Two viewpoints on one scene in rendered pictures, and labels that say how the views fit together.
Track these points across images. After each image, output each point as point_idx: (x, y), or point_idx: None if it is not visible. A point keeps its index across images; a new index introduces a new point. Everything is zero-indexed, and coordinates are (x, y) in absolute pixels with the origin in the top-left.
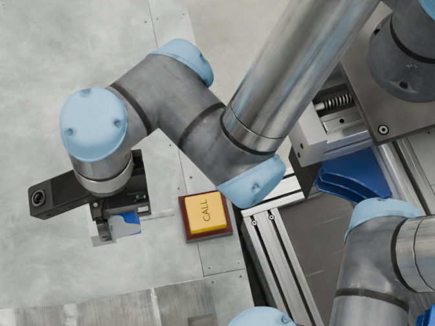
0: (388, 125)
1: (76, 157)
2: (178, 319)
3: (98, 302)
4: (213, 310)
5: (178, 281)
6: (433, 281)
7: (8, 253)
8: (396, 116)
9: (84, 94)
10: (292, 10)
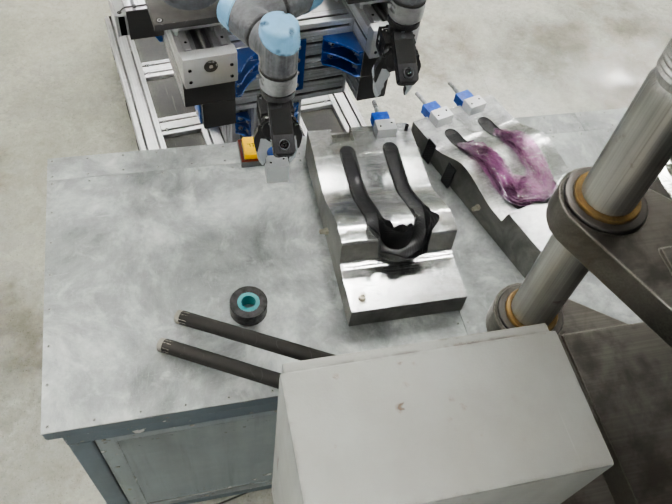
0: None
1: (297, 49)
2: (334, 146)
3: (323, 186)
4: (328, 130)
5: (298, 169)
6: None
7: (276, 262)
8: None
9: (266, 23)
10: None
